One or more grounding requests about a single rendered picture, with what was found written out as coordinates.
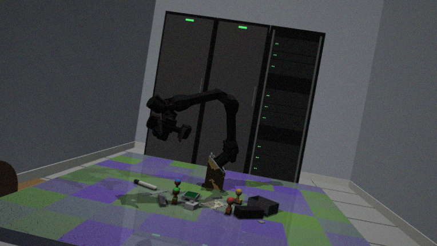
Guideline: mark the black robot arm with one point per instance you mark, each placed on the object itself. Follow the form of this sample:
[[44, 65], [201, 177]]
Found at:
[[182, 102]]

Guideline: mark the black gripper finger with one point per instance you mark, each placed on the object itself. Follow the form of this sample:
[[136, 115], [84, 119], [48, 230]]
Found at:
[[182, 133], [157, 126]]

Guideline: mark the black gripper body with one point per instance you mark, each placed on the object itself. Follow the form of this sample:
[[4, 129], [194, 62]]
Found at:
[[168, 123]]

